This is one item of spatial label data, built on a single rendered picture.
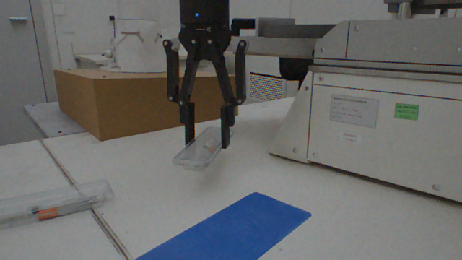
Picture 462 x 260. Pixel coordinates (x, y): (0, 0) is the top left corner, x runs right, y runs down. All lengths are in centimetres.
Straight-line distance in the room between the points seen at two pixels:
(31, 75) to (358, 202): 302
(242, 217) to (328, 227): 11
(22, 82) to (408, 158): 305
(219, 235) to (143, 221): 10
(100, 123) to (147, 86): 13
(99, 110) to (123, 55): 26
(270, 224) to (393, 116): 24
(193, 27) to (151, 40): 47
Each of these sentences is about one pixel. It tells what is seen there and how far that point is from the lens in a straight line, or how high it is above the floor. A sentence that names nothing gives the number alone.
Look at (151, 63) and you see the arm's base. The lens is 100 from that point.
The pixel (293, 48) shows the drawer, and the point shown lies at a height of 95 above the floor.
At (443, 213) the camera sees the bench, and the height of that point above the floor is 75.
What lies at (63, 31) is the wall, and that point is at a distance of 336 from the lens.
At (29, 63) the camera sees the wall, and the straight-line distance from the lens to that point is 330.
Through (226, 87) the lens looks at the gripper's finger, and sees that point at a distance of 54.
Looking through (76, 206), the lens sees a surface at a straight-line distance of 50.
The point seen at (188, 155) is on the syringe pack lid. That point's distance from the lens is 52.
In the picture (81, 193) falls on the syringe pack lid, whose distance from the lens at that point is 52.
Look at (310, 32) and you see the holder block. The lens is 68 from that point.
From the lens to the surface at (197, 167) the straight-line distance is 51.
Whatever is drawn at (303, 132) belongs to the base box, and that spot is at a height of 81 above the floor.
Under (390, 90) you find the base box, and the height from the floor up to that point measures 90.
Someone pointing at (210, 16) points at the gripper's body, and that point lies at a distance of 52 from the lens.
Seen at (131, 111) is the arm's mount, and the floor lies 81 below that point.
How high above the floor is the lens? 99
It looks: 17 degrees down
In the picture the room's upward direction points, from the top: straight up
